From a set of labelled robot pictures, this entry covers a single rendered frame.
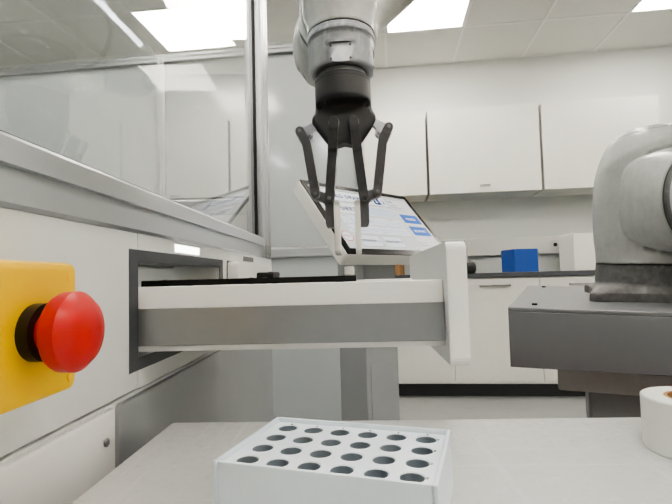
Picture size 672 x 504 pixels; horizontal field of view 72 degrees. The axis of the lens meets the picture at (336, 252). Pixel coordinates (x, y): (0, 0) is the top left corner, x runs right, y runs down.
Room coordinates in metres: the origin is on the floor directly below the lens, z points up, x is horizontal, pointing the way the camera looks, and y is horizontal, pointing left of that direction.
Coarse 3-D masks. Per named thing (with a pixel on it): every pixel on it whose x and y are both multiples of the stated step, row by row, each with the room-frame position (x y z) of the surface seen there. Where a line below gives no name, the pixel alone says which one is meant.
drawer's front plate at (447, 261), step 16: (416, 256) 0.61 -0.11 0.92; (432, 256) 0.48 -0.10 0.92; (448, 256) 0.41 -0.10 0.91; (464, 256) 0.41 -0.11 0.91; (416, 272) 0.62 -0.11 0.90; (432, 272) 0.49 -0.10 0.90; (448, 272) 0.41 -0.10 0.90; (464, 272) 0.41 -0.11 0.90; (448, 288) 0.41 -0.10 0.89; (464, 288) 0.41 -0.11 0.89; (448, 304) 0.41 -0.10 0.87; (464, 304) 0.41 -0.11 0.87; (448, 320) 0.41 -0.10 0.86; (464, 320) 0.41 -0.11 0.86; (448, 336) 0.41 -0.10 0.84; (464, 336) 0.41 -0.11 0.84; (448, 352) 0.42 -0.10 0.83; (464, 352) 0.41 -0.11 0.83
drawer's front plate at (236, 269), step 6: (228, 264) 0.74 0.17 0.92; (234, 264) 0.74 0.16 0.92; (240, 264) 0.75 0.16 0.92; (246, 264) 0.79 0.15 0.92; (252, 264) 0.84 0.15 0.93; (258, 264) 0.89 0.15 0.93; (228, 270) 0.74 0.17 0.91; (234, 270) 0.73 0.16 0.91; (240, 270) 0.75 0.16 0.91; (246, 270) 0.79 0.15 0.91; (252, 270) 0.83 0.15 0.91; (258, 270) 0.88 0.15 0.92; (264, 270) 0.94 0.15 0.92; (270, 270) 1.01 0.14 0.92; (228, 276) 0.74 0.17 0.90; (234, 276) 0.73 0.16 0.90; (240, 276) 0.75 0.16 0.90; (246, 276) 0.79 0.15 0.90; (252, 276) 0.83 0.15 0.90
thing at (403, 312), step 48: (144, 288) 0.44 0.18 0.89; (192, 288) 0.44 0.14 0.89; (240, 288) 0.44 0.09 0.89; (288, 288) 0.43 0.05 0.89; (336, 288) 0.43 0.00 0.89; (384, 288) 0.43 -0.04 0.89; (432, 288) 0.43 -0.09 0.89; (144, 336) 0.44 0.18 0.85; (192, 336) 0.43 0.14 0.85; (240, 336) 0.43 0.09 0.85; (288, 336) 0.43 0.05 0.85; (336, 336) 0.43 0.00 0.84; (384, 336) 0.43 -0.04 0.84; (432, 336) 0.42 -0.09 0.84
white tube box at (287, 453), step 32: (256, 448) 0.30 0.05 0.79; (288, 448) 0.29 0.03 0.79; (320, 448) 0.29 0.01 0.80; (352, 448) 0.29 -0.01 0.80; (384, 448) 0.29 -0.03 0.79; (416, 448) 0.29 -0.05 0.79; (448, 448) 0.28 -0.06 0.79; (224, 480) 0.26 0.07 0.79; (256, 480) 0.26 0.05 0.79; (288, 480) 0.25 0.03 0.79; (320, 480) 0.24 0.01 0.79; (352, 480) 0.24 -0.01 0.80; (384, 480) 0.23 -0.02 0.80; (416, 480) 0.25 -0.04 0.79; (448, 480) 0.28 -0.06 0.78
